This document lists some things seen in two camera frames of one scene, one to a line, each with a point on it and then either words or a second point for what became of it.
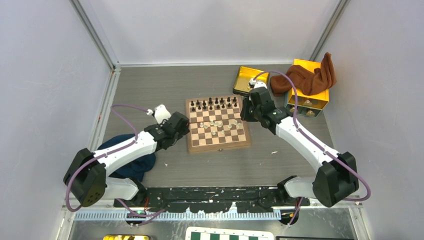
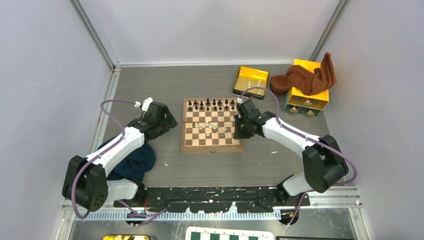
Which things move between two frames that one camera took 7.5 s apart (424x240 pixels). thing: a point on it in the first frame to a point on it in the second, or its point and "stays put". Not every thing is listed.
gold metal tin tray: x=244 y=75 stays put
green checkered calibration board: x=199 y=233 stays put
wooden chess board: x=216 y=123 stays put
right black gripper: x=245 y=114 to x=238 y=134
